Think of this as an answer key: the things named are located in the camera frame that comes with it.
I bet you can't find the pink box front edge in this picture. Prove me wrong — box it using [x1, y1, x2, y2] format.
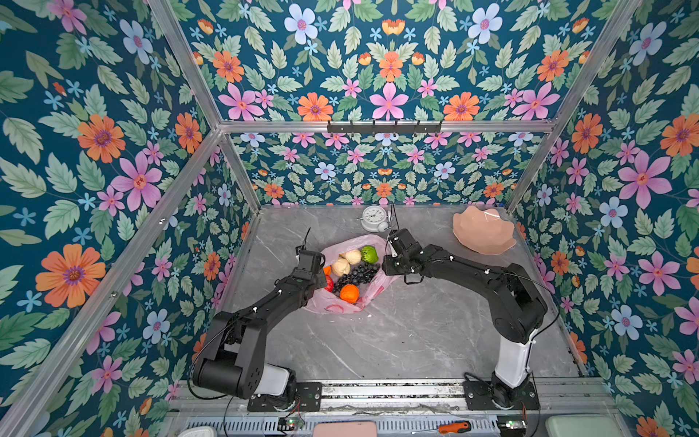
[312, 422, 378, 437]

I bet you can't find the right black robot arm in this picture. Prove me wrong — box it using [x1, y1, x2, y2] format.
[382, 229, 548, 391]

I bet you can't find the small circuit board right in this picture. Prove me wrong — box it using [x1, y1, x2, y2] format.
[497, 418, 528, 437]

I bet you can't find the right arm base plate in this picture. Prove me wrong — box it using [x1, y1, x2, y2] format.
[462, 373, 541, 412]

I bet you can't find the pink flower-shaped bowl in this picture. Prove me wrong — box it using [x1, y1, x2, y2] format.
[453, 206, 516, 256]

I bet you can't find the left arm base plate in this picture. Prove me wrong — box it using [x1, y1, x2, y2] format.
[247, 382, 323, 413]

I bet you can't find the black hook rail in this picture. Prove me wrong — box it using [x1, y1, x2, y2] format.
[327, 120, 442, 136]

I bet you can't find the small circuit board left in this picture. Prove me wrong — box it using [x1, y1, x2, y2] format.
[277, 417, 305, 433]

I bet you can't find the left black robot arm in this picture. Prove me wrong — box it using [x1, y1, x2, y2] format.
[189, 247, 327, 403]

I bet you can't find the fake green apple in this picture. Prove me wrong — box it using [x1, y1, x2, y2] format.
[360, 245, 380, 264]

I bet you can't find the fake black grapes bunch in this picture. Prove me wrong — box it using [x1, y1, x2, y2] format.
[334, 262, 380, 294]

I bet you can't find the fake red apple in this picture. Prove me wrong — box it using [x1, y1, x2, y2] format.
[325, 274, 335, 293]

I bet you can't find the fake beige pear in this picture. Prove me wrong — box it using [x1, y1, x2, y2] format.
[331, 258, 351, 278]

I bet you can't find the fake persimmon orange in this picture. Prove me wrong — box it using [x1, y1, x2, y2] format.
[340, 284, 360, 304]

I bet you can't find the small circuit board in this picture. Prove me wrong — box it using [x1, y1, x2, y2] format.
[277, 417, 305, 433]
[497, 418, 528, 437]

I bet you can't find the orange handled screwdriver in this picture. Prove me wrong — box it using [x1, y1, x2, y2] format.
[413, 421, 473, 435]

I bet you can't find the fake pale yellow fruit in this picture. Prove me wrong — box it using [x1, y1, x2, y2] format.
[342, 249, 362, 266]

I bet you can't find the pale green box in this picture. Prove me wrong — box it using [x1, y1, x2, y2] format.
[545, 415, 623, 437]

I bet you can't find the white object front left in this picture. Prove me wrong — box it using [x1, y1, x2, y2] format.
[178, 426, 218, 437]

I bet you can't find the white alarm clock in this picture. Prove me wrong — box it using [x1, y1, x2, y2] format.
[360, 206, 390, 233]

